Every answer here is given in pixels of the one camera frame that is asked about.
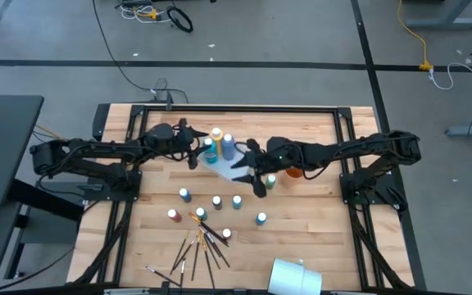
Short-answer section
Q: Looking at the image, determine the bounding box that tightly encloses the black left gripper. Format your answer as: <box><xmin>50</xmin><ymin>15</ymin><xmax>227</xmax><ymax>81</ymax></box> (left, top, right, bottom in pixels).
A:
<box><xmin>172</xmin><ymin>118</ymin><xmax>212</xmax><ymax>170</ymax></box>

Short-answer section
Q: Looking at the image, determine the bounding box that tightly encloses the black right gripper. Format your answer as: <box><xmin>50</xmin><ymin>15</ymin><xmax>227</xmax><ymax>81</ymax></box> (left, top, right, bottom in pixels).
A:
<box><xmin>229</xmin><ymin>138</ymin><xmax>280</xmax><ymax>198</ymax></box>

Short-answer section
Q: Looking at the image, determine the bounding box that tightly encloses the large teal paint bottle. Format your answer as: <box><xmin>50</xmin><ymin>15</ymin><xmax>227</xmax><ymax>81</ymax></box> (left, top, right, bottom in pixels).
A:
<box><xmin>202</xmin><ymin>137</ymin><xmax>220</xmax><ymax>165</ymax></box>

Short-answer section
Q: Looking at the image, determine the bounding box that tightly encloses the large yellow paint bottle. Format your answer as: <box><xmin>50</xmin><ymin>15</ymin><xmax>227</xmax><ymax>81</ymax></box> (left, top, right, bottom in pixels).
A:
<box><xmin>210</xmin><ymin>126</ymin><xmax>225</xmax><ymax>157</ymax></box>

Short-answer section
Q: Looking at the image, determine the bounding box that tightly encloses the white plastic bin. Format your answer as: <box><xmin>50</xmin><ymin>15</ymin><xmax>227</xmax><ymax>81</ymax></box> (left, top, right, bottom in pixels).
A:
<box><xmin>197</xmin><ymin>141</ymin><xmax>257</xmax><ymax>182</ymax></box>

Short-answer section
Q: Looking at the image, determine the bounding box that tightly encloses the large purple paint bottle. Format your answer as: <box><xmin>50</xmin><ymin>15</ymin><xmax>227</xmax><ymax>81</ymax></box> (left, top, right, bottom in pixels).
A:
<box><xmin>220</xmin><ymin>133</ymin><xmax>237</xmax><ymax>161</ymax></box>

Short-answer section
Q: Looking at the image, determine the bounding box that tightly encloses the black paintbrush silver ferrule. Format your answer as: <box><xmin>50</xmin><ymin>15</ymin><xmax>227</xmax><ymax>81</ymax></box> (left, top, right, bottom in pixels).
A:
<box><xmin>197</xmin><ymin>224</ymin><xmax>230</xmax><ymax>249</ymax></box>
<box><xmin>172</xmin><ymin>234</ymin><xmax>200</xmax><ymax>271</ymax></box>
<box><xmin>202</xmin><ymin>229</ymin><xmax>232</xmax><ymax>269</ymax></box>
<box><xmin>144</xmin><ymin>265</ymin><xmax>183</xmax><ymax>288</ymax></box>
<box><xmin>169</xmin><ymin>230</ymin><xmax>189</xmax><ymax>276</ymax></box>
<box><xmin>201</xmin><ymin>233</ymin><xmax>221</xmax><ymax>270</ymax></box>
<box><xmin>201</xmin><ymin>228</ymin><xmax>222</xmax><ymax>259</ymax></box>

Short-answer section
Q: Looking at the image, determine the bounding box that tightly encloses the bundle of paint brushes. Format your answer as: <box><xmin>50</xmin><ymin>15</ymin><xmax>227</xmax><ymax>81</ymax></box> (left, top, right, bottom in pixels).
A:
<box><xmin>199</xmin><ymin>235</ymin><xmax>216</xmax><ymax>290</ymax></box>

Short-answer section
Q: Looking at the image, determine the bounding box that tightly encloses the black side box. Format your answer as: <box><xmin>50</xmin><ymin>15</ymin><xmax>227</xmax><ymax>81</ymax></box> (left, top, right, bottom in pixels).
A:
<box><xmin>92</xmin><ymin>102</ymin><xmax>111</xmax><ymax>143</ymax></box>

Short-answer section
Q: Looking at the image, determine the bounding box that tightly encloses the white paper towel roll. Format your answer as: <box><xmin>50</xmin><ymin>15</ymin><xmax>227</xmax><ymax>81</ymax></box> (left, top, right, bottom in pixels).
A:
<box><xmin>267</xmin><ymin>257</ymin><xmax>323</xmax><ymax>295</ymax></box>

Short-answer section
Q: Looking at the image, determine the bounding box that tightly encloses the black desk leg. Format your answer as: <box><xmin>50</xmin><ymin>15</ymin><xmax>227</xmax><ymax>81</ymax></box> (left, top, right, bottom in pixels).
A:
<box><xmin>4</xmin><ymin>178</ymin><xmax>85</xmax><ymax>282</ymax></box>

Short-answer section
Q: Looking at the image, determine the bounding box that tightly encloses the black desk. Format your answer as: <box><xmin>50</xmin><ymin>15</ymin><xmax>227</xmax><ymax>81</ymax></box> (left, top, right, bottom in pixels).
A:
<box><xmin>0</xmin><ymin>94</ymin><xmax>44</xmax><ymax>206</ymax></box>

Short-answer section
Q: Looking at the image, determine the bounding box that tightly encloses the grey desk foot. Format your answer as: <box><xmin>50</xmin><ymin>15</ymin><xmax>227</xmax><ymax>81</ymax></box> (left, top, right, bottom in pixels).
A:
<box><xmin>444</xmin><ymin>125</ymin><xmax>472</xmax><ymax>138</ymax></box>
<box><xmin>403</xmin><ymin>0</ymin><xmax>472</xmax><ymax>31</ymax></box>

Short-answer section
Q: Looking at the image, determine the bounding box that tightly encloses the black metal table frame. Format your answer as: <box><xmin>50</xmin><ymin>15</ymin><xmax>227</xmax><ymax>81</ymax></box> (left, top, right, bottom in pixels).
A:
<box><xmin>111</xmin><ymin>104</ymin><xmax>384</xmax><ymax>288</ymax></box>

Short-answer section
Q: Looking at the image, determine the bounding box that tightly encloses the black clamp post with cable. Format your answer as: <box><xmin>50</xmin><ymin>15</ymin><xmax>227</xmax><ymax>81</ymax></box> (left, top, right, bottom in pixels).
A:
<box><xmin>152</xmin><ymin>77</ymin><xmax>175</xmax><ymax>112</ymax></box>

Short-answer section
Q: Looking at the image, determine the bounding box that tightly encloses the long black floor cable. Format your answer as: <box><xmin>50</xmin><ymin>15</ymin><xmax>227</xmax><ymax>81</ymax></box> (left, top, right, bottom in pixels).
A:
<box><xmin>92</xmin><ymin>0</ymin><xmax>190</xmax><ymax>104</ymax></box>

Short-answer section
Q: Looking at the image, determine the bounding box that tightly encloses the coiled black cable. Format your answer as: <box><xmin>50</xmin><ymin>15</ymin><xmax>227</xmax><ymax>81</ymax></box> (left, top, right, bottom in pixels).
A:
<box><xmin>166</xmin><ymin>6</ymin><xmax>194</xmax><ymax>34</ymax></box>

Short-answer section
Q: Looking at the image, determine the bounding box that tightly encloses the white and yellow cable bundle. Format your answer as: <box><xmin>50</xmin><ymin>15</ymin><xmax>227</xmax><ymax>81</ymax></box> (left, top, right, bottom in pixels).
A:
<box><xmin>119</xmin><ymin>1</ymin><xmax>171</xmax><ymax>25</ymax></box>

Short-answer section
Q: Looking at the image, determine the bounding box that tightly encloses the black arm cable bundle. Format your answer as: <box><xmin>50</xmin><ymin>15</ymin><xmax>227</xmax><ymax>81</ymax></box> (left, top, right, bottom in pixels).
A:
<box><xmin>66</xmin><ymin>199</ymin><xmax>134</xmax><ymax>287</ymax></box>
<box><xmin>348</xmin><ymin>204</ymin><xmax>415</xmax><ymax>290</ymax></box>

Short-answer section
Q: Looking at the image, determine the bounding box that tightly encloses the silver bracket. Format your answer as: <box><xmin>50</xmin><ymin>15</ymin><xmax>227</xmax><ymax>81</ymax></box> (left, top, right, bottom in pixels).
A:
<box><xmin>103</xmin><ymin>288</ymin><xmax>151</xmax><ymax>295</ymax></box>

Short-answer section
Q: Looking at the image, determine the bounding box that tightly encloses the yellow floor cable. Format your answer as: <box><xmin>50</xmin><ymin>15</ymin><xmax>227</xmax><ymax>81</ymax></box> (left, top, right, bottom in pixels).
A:
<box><xmin>396</xmin><ymin>0</ymin><xmax>434</xmax><ymax>71</ymax></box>

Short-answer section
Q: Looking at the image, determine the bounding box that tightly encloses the white floor cable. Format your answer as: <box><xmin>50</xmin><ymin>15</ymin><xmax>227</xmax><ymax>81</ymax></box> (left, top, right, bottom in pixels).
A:
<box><xmin>427</xmin><ymin>61</ymin><xmax>472</xmax><ymax>102</ymax></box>

